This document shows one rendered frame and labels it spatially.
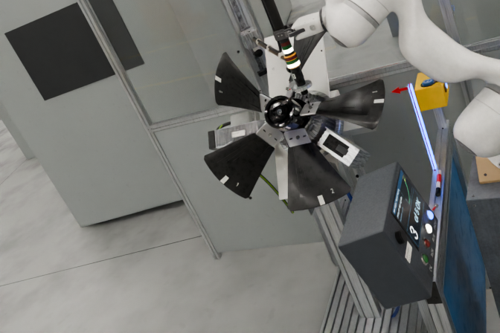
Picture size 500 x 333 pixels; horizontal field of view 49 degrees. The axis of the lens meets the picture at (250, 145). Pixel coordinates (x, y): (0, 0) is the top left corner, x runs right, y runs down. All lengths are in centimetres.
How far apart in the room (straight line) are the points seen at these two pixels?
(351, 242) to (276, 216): 210
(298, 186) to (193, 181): 149
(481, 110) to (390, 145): 149
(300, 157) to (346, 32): 73
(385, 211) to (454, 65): 37
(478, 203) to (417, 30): 61
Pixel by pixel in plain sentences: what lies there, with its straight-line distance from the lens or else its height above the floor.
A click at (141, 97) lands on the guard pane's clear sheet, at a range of 317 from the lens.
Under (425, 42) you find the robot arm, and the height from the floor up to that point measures 148.
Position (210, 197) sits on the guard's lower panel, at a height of 46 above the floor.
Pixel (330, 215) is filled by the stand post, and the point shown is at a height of 66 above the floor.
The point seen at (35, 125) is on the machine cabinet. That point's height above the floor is 102.
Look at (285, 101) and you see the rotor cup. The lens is 195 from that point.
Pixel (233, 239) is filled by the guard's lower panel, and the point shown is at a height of 14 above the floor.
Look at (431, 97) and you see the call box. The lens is 212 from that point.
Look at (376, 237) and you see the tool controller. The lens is 113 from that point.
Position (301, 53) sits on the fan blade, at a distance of 201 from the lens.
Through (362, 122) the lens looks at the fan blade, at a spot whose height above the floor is 114.
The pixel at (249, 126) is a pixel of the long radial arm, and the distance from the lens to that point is 218.
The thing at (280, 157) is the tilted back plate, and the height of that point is 96.
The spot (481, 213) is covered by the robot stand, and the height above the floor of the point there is 88.
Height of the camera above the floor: 191
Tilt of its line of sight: 23 degrees down
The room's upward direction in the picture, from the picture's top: 24 degrees counter-clockwise
